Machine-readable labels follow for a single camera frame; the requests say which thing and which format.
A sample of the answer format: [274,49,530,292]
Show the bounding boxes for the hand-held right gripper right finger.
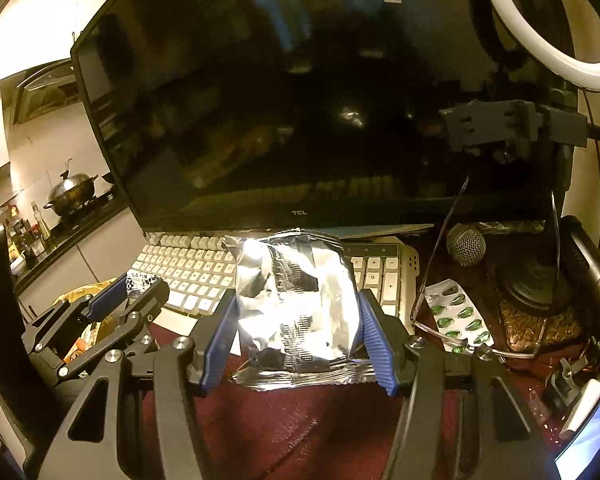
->
[356,287,561,480]

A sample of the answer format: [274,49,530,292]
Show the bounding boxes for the smartphone with lit screen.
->
[555,405,600,480]

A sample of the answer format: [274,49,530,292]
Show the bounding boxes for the grey plastic clamp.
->
[542,357,581,411]

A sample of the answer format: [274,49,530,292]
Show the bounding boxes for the mesh head microphone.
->
[446,224,487,267]

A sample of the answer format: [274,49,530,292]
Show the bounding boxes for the white blue patterned packet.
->
[124,269,156,303]

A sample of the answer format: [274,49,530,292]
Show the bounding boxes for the seasoning rack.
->
[0,205,33,273]

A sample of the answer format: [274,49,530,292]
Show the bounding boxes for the metal wok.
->
[44,159,101,218]

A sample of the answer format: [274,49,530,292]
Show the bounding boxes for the glass oil bottle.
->
[30,201,53,241]

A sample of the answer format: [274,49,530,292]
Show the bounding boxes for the silver foil snack packet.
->
[222,227,378,391]

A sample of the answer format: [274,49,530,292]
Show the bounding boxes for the gold rimmed white tray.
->
[52,282,131,366]

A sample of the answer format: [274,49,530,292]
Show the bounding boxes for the white computer keyboard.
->
[130,232,421,333]

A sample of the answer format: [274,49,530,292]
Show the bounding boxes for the dark red table cloth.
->
[145,320,556,480]

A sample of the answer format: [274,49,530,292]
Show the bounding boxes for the brown patterned mat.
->
[492,300,586,358]

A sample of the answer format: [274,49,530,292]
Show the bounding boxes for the ring light stand base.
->
[497,247,563,313]

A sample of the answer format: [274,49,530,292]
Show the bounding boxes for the range hood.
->
[12,60,78,123]

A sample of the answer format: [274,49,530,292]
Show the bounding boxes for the black cylindrical device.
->
[560,215,600,313]

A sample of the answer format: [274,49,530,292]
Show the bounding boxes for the white ring light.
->
[482,0,600,93]

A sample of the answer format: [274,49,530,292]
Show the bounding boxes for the phone holder clamp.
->
[439,100,600,161]

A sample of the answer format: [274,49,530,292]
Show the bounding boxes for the black computer monitor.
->
[70,0,556,233]

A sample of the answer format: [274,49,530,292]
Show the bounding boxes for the white kitchen cabinet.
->
[15,200,153,318]

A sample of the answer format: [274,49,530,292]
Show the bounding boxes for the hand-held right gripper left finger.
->
[22,289,240,480]

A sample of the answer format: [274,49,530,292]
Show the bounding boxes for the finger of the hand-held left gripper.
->
[55,277,172,378]
[22,276,133,356]

